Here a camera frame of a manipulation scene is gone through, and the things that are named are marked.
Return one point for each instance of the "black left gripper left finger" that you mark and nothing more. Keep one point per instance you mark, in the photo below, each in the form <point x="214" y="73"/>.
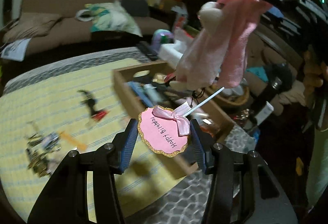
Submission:
<point x="64" y="197"/>

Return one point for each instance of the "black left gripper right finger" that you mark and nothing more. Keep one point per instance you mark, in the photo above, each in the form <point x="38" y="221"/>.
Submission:
<point x="243" y="188"/>

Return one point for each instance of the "pink fabric cloth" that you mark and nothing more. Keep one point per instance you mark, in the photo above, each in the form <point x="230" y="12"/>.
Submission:
<point x="244" y="16"/>

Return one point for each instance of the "gold metal hair claw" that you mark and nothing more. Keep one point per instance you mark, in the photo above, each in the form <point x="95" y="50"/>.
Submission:
<point x="38" y="159"/>

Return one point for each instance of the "pale pink bunny socks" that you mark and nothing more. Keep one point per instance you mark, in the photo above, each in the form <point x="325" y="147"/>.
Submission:
<point x="200" y="63"/>

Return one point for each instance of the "person right hand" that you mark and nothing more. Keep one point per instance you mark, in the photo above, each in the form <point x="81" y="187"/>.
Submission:
<point x="315" y="75"/>

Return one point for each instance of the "yellow plaid table mat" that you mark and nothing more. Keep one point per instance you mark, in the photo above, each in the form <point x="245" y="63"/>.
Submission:
<point x="79" y="107"/>

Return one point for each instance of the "woven wicker basket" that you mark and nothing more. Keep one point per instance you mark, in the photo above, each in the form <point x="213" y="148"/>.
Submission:
<point x="232" y="100"/>

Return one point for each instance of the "small red packet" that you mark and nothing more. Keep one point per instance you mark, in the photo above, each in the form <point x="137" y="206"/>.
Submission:
<point x="99" y="115"/>

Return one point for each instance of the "black hair clip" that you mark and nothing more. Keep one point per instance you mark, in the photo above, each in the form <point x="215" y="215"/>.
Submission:
<point x="89" y="101"/>

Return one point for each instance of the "white tissue box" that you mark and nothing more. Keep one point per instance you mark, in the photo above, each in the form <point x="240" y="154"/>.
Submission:
<point x="171" y="53"/>

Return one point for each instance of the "cardboard box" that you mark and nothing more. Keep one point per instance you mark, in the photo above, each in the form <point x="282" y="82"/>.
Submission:
<point x="177" y="166"/>

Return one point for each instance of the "black remote control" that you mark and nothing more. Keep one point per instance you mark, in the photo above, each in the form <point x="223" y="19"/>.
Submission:
<point x="145" y="48"/>

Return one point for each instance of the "white paper sheet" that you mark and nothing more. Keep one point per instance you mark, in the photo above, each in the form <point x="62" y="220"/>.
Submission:
<point x="16" y="50"/>

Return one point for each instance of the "green white pillow bag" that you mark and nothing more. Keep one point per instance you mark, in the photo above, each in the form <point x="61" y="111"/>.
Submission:
<point x="108" y="16"/>

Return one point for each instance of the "brown cushion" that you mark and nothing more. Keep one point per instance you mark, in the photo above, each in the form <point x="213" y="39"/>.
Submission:
<point x="31" y="25"/>

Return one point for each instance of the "brown sofa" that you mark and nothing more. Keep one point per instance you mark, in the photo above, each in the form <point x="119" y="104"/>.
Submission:
<point x="69" y="35"/>

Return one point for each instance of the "orange handled tool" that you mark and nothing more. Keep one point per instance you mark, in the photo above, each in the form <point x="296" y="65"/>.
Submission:
<point x="80" y="146"/>

